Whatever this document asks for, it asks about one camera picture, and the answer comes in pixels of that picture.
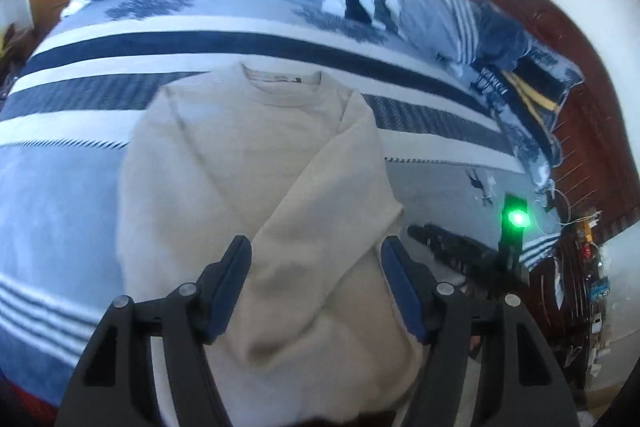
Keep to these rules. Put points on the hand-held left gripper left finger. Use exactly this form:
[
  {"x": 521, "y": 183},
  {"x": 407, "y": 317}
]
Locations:
[{"x": 226, "y": 299}]

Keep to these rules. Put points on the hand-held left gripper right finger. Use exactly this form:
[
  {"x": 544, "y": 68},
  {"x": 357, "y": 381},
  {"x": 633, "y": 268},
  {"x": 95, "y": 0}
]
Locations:
[{"x": 401, "y": 289}]

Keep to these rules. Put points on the cream knit sweater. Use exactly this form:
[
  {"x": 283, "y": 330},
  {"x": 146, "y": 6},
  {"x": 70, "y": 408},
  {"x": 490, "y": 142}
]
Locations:
[{"x": 225, "y": 167}]

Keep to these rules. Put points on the cluttered bedside items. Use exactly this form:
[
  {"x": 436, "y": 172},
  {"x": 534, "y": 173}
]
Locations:
[{"x": 585, "y": 287}]

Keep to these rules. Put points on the navy pillow with yellow stripe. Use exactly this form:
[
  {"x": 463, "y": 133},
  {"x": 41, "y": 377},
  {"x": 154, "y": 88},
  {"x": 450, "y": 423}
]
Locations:
[{"x": 530, "y": 87}]

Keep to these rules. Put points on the blue white striped duvet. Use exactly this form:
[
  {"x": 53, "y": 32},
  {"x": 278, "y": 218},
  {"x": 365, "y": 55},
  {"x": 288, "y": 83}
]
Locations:
[{"x": 60, "y": 187}]

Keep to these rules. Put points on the dark wooden headboard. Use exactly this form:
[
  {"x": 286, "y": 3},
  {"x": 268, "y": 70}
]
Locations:
[{"x": 580, "y": 57}]

